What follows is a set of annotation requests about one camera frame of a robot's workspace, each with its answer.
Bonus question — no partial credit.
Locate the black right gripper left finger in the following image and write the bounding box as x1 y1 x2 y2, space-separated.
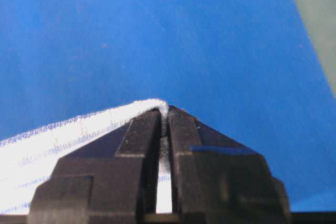
27 110 161 223

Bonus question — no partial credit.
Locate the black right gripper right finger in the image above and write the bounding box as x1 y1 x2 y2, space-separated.
168 106 291 223

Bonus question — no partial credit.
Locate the white blue striped towel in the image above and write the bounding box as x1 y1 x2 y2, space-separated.
1 99 169 215

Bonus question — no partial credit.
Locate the blue table cloth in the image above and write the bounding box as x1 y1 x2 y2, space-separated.
1 0 335 211

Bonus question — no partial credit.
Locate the black table edge rail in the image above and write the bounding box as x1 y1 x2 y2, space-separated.
1 211 335 223

